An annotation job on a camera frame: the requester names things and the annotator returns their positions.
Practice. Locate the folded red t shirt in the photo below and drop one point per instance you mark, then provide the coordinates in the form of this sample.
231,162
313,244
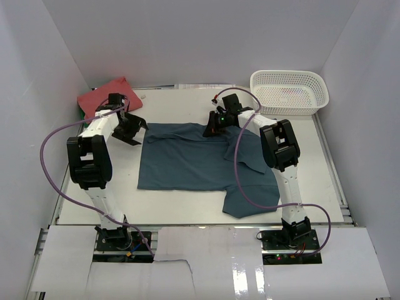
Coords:
89,101

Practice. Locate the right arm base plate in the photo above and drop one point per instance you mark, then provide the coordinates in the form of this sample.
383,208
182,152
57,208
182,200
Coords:
279,250

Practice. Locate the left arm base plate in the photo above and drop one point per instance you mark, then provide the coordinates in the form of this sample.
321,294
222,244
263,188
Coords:
121,250

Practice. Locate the white plastic laundry basket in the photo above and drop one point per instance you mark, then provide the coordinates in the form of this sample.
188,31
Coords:
288,92

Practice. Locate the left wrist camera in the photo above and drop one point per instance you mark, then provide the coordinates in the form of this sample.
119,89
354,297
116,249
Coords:
116,101

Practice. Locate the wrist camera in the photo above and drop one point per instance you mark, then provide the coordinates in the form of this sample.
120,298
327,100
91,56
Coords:
220,104
116,101

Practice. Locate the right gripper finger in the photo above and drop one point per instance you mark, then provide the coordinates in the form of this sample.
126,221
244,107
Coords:
210,130
213,118

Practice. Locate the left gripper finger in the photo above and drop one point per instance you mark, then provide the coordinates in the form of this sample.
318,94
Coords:
127,140
139,122

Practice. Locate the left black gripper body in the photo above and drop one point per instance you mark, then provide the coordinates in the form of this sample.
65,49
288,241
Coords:
130,127

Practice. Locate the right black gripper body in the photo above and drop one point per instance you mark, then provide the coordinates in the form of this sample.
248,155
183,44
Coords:
222,122

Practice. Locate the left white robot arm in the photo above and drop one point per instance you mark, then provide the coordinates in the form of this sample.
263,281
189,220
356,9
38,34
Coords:
91,168

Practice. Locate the blue t shirt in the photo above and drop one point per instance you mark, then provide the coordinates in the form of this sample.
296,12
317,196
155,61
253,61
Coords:
178,157

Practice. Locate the folded green t shirt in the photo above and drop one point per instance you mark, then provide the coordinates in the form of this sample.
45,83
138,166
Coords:
82,114

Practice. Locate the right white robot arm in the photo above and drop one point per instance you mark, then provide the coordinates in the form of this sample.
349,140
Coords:
280,151

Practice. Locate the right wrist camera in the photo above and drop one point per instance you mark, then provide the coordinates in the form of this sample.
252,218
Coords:
220,104

